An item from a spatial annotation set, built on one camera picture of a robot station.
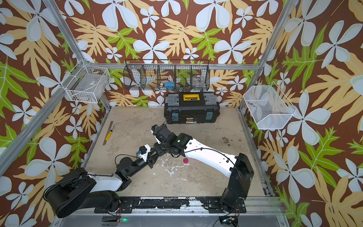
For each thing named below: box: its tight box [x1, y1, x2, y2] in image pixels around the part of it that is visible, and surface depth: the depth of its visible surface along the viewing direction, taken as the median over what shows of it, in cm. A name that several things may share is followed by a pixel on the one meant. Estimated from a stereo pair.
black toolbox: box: [164, 91, 221, 124], surface depth 102 cm
